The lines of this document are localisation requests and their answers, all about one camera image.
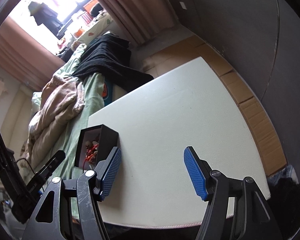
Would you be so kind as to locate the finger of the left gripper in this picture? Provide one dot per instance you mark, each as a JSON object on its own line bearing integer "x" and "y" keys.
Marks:
{"x": 40, "y": 178}

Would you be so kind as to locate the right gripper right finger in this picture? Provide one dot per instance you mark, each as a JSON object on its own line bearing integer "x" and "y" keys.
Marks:
{"x": 199, "y": 172}

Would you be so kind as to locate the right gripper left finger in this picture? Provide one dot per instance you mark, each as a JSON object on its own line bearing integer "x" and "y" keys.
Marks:
{"x": 106, "y": 171}

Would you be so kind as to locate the black jewelry box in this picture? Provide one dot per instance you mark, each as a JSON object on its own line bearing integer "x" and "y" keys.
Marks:
{"x": 94, "y": 145}

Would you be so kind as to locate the green bed sheet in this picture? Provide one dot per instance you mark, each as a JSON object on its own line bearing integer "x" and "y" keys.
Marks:
{"x": 93, "y": 88}

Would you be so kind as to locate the flattened cardboard on floor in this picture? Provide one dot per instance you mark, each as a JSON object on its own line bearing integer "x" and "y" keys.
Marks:
{"x": 261, "y": 128}

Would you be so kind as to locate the pink fleece blanket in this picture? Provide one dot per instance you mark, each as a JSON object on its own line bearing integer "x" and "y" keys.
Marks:
{"x": 62, "y": 100}

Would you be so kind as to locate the black knitted blanket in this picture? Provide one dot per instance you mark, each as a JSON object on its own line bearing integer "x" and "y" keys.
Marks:
{"x": 110, "y": 56}

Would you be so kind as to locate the pink curtain left side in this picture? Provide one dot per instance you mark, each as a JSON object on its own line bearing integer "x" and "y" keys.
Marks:
{"x": 24, "y": 58}

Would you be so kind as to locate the pink curtain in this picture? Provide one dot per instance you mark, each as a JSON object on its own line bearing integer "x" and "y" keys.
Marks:
{"x": 141, "y": 20}
{"x": 24, "y": 58}

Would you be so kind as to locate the floral pillow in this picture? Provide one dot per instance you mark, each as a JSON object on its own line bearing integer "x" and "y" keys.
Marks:
{"x": 96, "y": 27}

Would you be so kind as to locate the pink curtain right side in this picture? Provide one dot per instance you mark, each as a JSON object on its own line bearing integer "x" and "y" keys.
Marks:
{"x": 141, "y": 20}

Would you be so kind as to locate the hanging black garment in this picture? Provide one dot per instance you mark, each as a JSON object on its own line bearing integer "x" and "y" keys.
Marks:
{"x": 44, "y": 15}

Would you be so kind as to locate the white wall switch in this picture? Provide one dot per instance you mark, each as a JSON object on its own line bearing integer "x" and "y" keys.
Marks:
{"x": 183, "y": 5}

